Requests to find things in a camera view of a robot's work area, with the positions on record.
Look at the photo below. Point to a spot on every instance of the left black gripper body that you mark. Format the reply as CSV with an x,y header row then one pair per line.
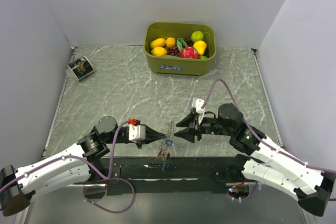
x,y
139,144

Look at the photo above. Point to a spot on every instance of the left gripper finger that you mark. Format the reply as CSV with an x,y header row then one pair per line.
x,y
153,139
153,134

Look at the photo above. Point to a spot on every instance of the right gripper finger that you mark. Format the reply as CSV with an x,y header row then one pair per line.
x,y
190,118
187,134

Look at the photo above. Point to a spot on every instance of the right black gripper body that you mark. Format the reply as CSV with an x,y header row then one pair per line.
x,y
204,127

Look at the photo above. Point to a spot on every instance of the blue tag key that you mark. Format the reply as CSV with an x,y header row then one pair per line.
x,y
169,142
164,167

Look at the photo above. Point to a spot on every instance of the metal keyring disc with rings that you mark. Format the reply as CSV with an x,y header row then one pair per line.
x,y
164,153

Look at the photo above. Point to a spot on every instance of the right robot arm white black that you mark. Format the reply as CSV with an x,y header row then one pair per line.
x,y
261,159

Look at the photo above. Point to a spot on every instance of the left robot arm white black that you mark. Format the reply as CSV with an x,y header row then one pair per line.
x,y
87,160

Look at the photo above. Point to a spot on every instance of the olive green plastic bin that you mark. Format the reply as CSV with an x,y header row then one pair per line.
x,y
173,64

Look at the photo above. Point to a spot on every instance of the pink dragon fruit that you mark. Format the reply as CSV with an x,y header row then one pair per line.
x,y
189,53

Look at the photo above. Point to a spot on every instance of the dark red grapes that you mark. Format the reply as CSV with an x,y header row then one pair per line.
x,y
174,51

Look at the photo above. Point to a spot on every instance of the yellow mango lower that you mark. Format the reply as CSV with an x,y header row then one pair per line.
x,y
159,51

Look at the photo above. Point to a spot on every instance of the yellow mango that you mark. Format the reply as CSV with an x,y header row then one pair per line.
x,y
160,42
159,51

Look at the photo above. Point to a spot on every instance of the yellow pear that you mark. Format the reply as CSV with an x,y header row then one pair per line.
x,y
200,46

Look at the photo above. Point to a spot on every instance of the orange fruit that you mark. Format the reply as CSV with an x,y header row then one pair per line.
x,y
170,42

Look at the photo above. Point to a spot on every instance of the yellow mango upper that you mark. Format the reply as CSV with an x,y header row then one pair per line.
x,y
160,42

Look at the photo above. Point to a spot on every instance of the green apple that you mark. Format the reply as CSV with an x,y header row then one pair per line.
x,y
197,36

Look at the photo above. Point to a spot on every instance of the black printed can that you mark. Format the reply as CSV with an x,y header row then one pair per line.
x,y
80,69

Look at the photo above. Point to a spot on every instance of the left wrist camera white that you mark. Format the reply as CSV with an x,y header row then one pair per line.
x,y
132,131

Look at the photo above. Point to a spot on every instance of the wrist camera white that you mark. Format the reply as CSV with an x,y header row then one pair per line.
x,y
132,131
197,111

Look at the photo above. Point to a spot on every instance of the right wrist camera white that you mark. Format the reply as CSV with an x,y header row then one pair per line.
x,y
197,111

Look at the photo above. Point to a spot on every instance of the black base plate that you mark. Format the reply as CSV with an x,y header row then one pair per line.
x,y
217,175

